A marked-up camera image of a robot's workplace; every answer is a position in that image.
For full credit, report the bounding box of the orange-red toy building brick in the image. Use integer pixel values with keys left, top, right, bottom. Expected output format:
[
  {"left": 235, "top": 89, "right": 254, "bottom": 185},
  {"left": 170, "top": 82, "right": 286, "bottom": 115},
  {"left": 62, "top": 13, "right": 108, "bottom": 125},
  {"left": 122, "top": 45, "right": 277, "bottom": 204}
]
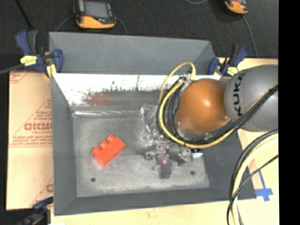
[{"left": 91, "top": 135, "right": 126, "bottom": 168}]

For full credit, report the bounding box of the purple and grey small toy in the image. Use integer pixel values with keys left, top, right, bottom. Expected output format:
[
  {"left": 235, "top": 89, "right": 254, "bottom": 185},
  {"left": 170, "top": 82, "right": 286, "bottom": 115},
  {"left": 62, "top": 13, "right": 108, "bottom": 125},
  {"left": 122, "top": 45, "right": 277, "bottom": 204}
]
[{"left": 152, "top": 152, "right": 173, "bottom": 180}]

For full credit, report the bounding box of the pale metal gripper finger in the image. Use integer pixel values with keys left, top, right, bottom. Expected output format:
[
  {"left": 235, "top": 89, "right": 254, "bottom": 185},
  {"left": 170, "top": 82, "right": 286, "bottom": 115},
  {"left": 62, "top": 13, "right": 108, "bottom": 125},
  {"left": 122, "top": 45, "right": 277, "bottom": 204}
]
[{"left": 143, "top": 148, "right": 160, "bottom": 161}]

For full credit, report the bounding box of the grey metal bin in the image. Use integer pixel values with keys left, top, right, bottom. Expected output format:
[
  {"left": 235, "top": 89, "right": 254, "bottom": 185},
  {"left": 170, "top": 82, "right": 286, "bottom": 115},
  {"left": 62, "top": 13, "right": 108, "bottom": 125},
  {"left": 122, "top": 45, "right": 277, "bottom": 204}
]
[{"left": 48, "top": 31, "right": 256, "bottom": 215}]

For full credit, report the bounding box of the brown cardboard board red print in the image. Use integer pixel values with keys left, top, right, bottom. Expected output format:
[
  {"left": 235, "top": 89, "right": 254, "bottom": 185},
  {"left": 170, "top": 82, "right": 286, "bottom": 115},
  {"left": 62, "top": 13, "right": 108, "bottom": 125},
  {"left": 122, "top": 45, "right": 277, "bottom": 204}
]
[{"left": 5, "top": 70, "right": 55, "bottom": 211}]

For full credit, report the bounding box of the clear plastic packet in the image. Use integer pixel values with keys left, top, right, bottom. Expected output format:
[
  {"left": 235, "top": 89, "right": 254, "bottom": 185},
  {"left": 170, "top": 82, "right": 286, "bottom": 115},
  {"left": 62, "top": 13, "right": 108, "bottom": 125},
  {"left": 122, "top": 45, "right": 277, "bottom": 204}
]
[{"left": 139, "top": 104, "right": 165, "bottom": 150}]

